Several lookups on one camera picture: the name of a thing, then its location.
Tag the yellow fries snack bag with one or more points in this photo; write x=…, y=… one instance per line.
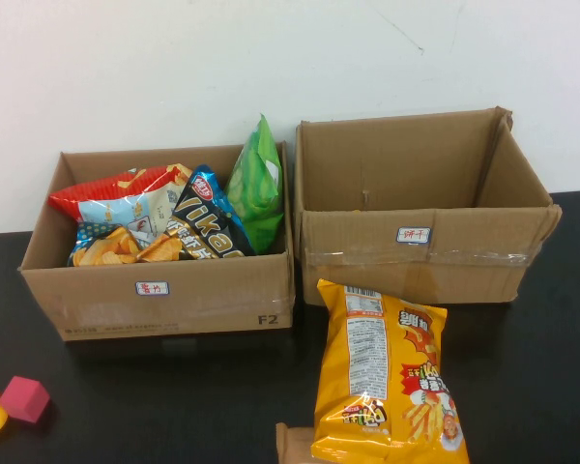
x=391, y=386

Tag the brown cardboard piece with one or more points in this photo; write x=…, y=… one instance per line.
x=295, y=444

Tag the green snack bag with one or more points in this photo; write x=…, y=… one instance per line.
x=256, y=193

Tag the red and pale blue snack bag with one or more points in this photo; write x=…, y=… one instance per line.
x=101, y=193

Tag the black and blue shrimp chip bag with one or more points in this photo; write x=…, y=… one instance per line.
x=203, y=217

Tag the cardboard box with clear tape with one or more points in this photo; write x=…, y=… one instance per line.
x=367, y=275

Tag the cardboard box printed F2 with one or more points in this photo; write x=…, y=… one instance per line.
x=174, y=309

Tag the pink cube block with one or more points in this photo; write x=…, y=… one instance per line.
x=24, y=398

